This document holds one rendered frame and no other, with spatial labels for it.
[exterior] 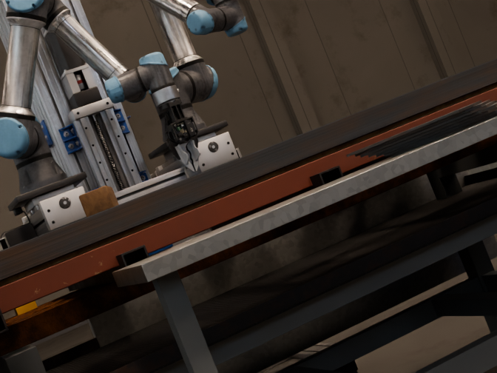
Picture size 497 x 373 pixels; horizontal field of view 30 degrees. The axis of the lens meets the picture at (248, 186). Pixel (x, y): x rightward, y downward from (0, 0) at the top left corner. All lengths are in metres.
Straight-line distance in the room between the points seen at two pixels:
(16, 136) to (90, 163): 0.38
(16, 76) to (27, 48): 0.09
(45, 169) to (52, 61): 0.46
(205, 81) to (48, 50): 0.53
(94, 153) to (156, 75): 0.44
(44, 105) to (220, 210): 1.36
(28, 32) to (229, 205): 1.12
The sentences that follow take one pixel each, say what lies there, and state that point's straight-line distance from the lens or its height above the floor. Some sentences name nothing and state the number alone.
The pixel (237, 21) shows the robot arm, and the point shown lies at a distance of 3.00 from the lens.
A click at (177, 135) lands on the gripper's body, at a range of 2.70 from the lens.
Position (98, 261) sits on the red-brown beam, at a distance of 1.82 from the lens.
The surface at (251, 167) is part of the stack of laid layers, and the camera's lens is 1.92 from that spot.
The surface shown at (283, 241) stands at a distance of 2.77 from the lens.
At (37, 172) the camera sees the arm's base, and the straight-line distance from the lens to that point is 2.89.
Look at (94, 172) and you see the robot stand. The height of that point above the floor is 1.04.
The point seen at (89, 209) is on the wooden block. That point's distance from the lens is 1.91.
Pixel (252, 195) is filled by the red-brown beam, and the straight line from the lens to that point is 1.91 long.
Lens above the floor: 0.79
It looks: level
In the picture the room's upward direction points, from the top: 22 degrees counter-clockwise
